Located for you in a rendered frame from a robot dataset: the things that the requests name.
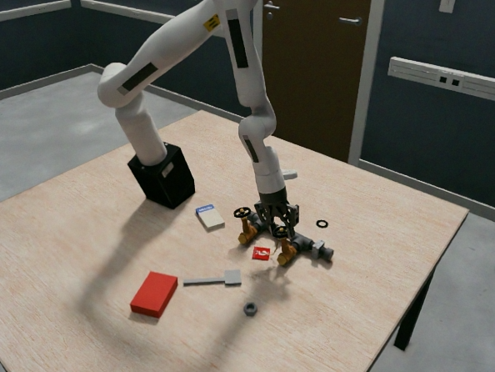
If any red tag with gold chain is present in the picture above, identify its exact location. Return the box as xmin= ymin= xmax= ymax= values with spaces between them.
xmin=252 ymin=246 xmax=278 ymax=260

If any brass valve manifold with black handwheels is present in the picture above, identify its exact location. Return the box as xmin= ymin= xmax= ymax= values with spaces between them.
xmin=233 ymin=207 xmax=334 ymax=265

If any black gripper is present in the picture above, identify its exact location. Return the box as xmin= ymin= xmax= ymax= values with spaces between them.
xmin=254 ymin=185 xmax=299 ymax=239

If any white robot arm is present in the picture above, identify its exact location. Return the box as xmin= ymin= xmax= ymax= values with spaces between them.
xmin=97 ymin=0 xmax=298 ymax=194

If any red rectangular block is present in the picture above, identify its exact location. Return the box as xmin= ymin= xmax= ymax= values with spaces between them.
xmin=130 ymin=271 xmax=178 ymax=319

